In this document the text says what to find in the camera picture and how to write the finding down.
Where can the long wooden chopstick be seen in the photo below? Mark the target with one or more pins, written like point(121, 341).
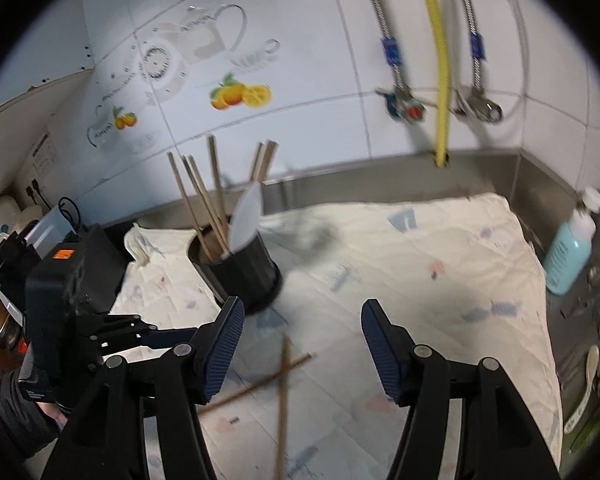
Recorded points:
point(282, 420)
point(260, 381)

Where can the white printed quilted blanket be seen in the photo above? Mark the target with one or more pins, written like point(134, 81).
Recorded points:
point(430, 270)

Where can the teal pump bottle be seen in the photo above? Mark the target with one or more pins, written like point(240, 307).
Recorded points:
point(567, 255)

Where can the black utensil holder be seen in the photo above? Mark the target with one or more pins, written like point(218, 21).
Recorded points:
point(250, 280)

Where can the black flat panel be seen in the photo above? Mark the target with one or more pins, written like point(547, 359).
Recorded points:
point(105, 260)

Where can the person's left forearm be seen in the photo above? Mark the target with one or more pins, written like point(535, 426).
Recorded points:
point(20, 420)

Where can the metal valve with red knob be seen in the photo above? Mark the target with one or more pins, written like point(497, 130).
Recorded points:
point(414, 111)

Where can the metal angle valve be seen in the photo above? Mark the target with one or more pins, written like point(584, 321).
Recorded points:
point(485, 107)

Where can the white rounded appliance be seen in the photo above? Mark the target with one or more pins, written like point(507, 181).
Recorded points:
point(5, 210)

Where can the bunch of wooden chopsticks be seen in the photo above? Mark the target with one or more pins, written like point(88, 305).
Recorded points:
point(218, 185)

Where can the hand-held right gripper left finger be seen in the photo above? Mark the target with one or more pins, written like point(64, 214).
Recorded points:
point(225, 350)

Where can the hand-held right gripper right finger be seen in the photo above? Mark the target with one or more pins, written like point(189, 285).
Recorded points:
point(380, 350)

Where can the black power plug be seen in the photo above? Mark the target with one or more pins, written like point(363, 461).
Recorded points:
point(36, 192)

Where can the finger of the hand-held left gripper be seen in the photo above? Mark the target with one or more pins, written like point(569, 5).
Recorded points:
point(175, 339)
point(120, 324)

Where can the light blue box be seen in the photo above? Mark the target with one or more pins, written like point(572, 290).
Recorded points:
point(47, 225)

